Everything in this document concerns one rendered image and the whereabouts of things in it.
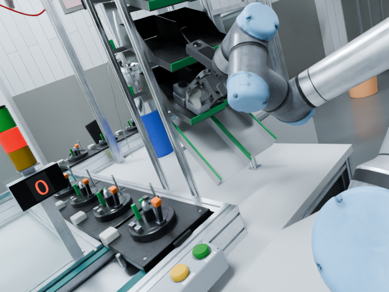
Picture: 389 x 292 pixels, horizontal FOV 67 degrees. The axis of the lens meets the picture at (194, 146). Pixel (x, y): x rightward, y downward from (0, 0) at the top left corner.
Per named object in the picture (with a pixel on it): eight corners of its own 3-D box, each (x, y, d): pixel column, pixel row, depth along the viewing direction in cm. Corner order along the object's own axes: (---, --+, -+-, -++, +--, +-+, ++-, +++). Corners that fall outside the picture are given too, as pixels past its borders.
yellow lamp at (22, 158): (39, 161, 73) (29, 144, 71) (19, 172, 70) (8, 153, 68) (35, 160, 77) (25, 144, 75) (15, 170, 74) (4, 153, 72)
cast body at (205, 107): (210, 110, 87) (209, 90, 82) (198, 116, 85) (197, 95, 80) (193, 100, 92) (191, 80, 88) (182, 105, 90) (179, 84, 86)
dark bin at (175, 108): (225, 109, 90) (224, 87, 85) (191, 126, 84) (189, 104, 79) (173, 80, 108) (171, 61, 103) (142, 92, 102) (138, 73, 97)
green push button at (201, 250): (214, 252, 67) (211, 245, 67) (202, 264, 65) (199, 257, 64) (202, 247, 70) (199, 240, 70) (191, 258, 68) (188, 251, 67)
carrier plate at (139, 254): (212, 214, 83) (209, 207, 82) (146, 273, 69) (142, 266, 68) (163, 200, 101) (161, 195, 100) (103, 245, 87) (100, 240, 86)
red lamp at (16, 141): (29, 143, 71) (19, 126, 70) (8, 153, 68) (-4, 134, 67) (25, 143, 75) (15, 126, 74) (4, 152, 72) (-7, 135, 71)
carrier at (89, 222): (161, 200, 102) (147, 168, 98) (101, 244, 88) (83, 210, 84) (128, 190, 120) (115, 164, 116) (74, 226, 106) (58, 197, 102)
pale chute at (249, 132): (272, 145, 103) (276, 138, 99) (246, 162, 97) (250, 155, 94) (221, 95, 114) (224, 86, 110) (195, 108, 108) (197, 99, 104)
